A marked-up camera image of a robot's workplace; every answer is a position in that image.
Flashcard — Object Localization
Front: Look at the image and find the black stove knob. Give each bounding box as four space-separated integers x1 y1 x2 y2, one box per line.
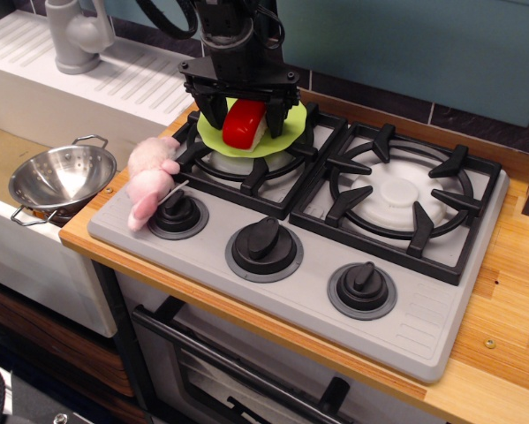
327 261 397 321
147 189 209 240
225 216 304 284

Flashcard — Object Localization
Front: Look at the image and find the red toy sushi piece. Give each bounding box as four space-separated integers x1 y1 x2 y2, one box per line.
223 99 268 151

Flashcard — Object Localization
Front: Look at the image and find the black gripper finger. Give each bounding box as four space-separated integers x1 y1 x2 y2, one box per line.
265 99 287 138
194 94 228 130

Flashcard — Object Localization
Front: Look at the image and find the black oven door handle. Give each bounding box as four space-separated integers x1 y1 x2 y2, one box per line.
132 297 349 423

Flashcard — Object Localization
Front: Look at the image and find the grey toy faucet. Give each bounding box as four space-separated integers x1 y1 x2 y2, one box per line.
45 0 115 75

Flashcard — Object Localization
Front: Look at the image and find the white toy sink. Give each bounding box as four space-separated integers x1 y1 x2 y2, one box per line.
0 11 192 337

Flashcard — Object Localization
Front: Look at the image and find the grey toy stove top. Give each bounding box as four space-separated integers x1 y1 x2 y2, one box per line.
87 115 510 383

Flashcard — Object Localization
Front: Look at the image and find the green plastic plate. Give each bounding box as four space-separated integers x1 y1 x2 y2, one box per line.
197 103 307 158

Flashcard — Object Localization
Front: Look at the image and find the left black burner grate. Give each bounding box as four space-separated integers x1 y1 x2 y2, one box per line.
174 102 347 219

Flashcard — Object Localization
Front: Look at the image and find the toy oven door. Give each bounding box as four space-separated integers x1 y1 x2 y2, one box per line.
127 297 438 423

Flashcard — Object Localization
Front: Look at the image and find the middle black stove knob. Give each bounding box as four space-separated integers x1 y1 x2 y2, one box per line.
225 216 304 284

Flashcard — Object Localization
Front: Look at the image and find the right black stove knob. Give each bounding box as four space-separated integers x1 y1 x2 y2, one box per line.
327 261 397 321

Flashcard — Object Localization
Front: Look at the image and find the teal box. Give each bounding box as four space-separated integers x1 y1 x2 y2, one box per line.
276 1 529 126

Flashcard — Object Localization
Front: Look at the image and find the right black burner grate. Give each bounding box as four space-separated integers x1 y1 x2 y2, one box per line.
290 123 502 285

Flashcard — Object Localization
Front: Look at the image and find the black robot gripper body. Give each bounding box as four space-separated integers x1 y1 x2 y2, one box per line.
179 26 299 106

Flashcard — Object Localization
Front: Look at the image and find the left black stove knob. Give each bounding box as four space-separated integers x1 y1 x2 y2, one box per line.
147 189 209 240

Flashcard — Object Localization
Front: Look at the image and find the black burner grate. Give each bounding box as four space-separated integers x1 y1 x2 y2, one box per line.
290 123 502 285
174 102 347 219

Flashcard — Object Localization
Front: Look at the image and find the steel colander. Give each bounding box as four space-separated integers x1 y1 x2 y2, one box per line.
8 134 117 226

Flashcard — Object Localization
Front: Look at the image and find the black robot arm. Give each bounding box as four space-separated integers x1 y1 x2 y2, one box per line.
179 1 299 138

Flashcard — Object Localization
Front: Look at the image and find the black cable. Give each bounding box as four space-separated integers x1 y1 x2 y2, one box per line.
134 0 200 39

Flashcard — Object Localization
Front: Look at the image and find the pink plush toy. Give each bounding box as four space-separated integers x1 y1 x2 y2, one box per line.
126 136 180 231

